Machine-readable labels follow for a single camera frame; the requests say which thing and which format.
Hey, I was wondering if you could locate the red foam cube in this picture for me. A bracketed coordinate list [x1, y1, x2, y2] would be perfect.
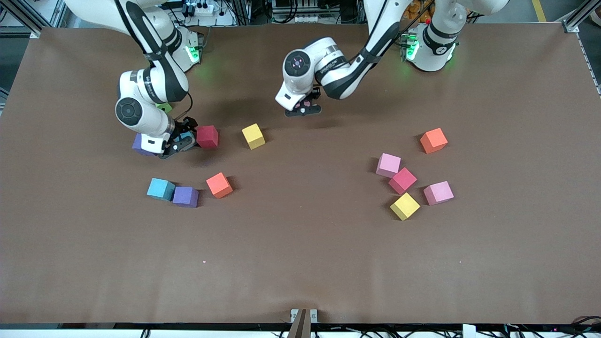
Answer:
[388, 168, 418, 195]
[196, 125, 219, 149]

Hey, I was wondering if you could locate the yellow foam cube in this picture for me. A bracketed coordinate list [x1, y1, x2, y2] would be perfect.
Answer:
[241, 123, 266, 150]
[390, 192, 421, 221]

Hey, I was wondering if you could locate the purple foam cube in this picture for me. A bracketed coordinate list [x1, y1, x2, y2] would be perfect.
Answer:
[172, 186, 199, 208]
[132, 133, 158, 157]

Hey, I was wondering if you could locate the orange foam cube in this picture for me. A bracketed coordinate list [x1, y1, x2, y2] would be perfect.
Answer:
[420, 128, 448, 154]
[206, 172, 234, 199]

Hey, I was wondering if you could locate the black equipment rack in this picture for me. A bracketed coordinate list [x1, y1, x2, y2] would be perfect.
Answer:
[271, 0, 367, 24]

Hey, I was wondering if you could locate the white power strip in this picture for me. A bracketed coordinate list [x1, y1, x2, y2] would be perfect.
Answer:
[185, 1, 216, 17]

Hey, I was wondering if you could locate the bag of orange snacks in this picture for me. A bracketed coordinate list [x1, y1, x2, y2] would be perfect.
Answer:
[408, 0, 435, 24]

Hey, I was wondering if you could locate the brown paper table cover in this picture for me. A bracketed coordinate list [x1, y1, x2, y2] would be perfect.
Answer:
[0, 23, 601, 324]

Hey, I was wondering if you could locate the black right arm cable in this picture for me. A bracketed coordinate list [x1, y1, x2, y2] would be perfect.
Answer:
[178, 92, 194, 123]

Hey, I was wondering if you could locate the aluminium frame profile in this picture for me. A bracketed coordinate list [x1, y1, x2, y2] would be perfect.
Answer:
[0, 0, 43, 38]
[561, 0, 601, 33]

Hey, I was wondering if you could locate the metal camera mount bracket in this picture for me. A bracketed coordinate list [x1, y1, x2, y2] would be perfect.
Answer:
[287, 308, 319, 338]

